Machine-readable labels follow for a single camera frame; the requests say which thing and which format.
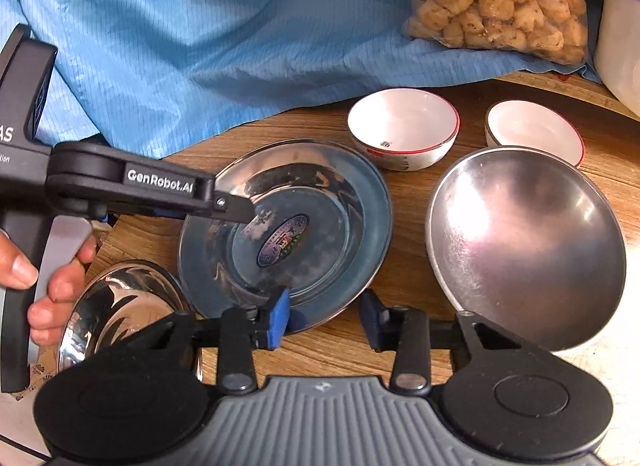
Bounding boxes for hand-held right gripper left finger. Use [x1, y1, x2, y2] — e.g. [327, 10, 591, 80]
[132, 286, 292, 394]

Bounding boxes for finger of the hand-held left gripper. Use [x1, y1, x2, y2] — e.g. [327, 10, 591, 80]
[95, 210, 188, 221]
[45, 141, 257, 225]

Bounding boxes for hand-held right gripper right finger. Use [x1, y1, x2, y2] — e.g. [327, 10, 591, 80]
[359, 290, 533, 393]

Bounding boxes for small stainless steel bowl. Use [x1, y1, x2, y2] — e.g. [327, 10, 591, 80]
[57, 260, 203, 383]

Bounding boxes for steel plate with oval sticker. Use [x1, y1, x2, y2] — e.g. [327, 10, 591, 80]
[177, 138, 393, 334]

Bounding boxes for large steel bowl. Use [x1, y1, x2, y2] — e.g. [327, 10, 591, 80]
[425, 146, 628, 353]

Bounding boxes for white bowl with red rim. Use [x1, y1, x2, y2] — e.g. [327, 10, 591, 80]
[484, 100, 586, 169]
[347, 88, 461, 171]

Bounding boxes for person's left hand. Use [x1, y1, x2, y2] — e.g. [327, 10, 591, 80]
[0, 233, 99, 347]

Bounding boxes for blue striped cloth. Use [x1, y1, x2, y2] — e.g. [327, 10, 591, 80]
[0, 0, 601, 161]

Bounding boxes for printed cardboard box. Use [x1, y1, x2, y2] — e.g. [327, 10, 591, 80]
[12, 343, 65, 403]

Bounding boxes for wooden shelf riser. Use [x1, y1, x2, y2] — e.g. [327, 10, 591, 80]
[492, 68, 640, 121]

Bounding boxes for white plastic jug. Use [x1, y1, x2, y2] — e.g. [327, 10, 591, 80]
[594, 0, 640, 121]

